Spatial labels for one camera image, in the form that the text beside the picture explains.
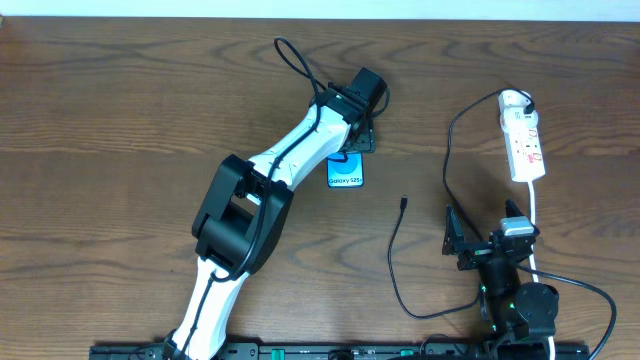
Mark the white power strip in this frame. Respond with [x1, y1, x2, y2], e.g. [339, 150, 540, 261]
[498, 90, 545, 183]

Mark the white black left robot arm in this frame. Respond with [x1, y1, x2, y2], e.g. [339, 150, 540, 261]
[163, 90, 376, 359]

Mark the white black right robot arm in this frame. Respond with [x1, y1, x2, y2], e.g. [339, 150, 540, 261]
[442, 200, 559, 359]

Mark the white power strip cord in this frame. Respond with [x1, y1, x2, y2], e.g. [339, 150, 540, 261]
[526, 180, 557, 360]

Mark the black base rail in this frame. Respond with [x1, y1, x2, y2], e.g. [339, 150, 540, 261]
[89, 340, 591, 360]

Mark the black USB charging cable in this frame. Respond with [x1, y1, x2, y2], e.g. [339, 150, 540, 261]
[387, 87, 536, 320]

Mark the white USB charger plug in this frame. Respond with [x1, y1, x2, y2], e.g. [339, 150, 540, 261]
[500, 106, 539, 133]

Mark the blue Galaxy smartphone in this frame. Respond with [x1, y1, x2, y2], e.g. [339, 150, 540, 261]
[326, 153, 364, 188]

